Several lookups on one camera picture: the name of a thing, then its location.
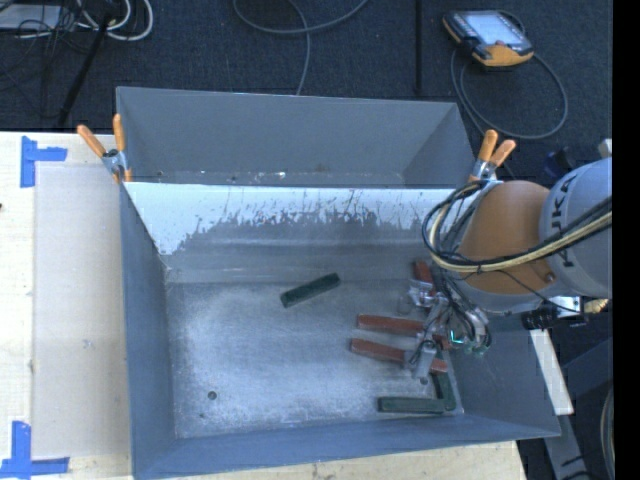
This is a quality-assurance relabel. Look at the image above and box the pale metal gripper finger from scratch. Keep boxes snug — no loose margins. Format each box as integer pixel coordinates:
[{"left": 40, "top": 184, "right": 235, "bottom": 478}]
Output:
[
  {"left": 405, "top": 338, "right": 427, "bottom": 370},
  {"left": 412, "top": 342, "right": 438, "bottom": 381}
]

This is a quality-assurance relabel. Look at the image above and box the dark green flat block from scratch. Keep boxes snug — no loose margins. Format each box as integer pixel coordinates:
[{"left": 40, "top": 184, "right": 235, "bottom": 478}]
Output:
[
  {"left": 429, "top": 367, "right": 458, "bottom": 413},
  {"left": 279, "top": 272, "right": 343, "bottom": 310},
  {"left": 376, "top": 396, "right": 447, "bottom": 415}
]

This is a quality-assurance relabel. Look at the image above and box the red-brown flat block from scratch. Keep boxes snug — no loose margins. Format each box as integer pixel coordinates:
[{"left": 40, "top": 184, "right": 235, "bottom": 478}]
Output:
[
  {"left": 349, "top": 337, "right": 450, "bottom": 375},
  {"left": 411, "top": 259, "right": 435, "bottom": 289},
  {"left": 356, "top": 313, "right": 427, "bottom": 338}
]

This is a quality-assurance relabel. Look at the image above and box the grey metal bin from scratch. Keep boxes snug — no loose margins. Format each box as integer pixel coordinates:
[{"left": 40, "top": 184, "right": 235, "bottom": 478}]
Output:
[{"left": 114, "top": 86, "right": 562, "bottom": 480}]

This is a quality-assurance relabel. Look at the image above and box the pale wood flat board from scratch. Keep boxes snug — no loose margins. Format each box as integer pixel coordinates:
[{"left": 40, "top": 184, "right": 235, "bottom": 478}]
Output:
[{"left": 31, "top": 160, "right": 132, "bottom": 462}]

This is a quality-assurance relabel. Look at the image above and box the black cylinder on white bracket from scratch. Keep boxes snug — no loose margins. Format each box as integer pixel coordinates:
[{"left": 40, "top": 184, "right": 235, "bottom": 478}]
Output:
[{"left": 519, "top": 295, "right": 601, "bottom": 331}]

